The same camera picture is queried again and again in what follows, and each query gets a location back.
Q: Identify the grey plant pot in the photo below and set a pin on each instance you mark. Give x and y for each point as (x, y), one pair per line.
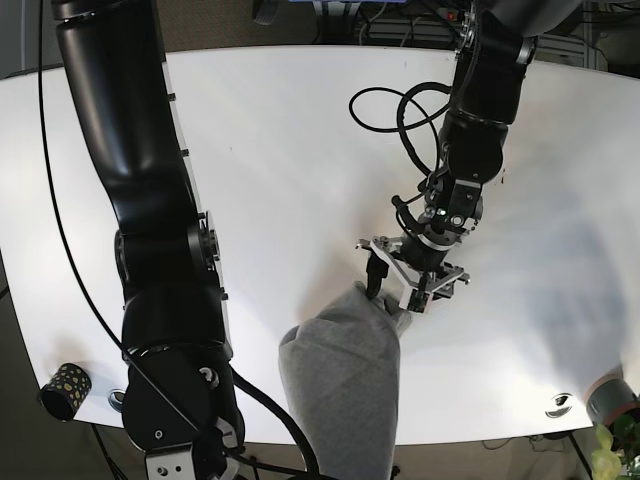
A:
(609, 398)

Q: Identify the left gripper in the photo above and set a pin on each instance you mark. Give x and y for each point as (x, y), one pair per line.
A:
(422, 271)

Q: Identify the right silver table grommet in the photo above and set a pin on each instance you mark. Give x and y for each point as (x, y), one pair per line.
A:
(559, 405)

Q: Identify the black dotted cup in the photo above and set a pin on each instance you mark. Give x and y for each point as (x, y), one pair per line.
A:
(65, 392)

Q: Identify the green potted plant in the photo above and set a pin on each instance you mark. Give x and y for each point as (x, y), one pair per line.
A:
(617, 453)

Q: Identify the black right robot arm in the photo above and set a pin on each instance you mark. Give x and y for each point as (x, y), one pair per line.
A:
(179, 406)

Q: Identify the light grey printed T-shirt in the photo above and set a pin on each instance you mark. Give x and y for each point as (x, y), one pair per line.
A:
(340, 372)

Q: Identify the silver table grommet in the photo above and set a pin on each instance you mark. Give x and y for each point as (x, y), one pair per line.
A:
(559, 405)
(115, 399)

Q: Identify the left silver table grommet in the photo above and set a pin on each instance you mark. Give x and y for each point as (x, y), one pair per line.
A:
(115, 399)

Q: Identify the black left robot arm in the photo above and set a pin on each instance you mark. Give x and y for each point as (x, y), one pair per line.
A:
(497, 43)

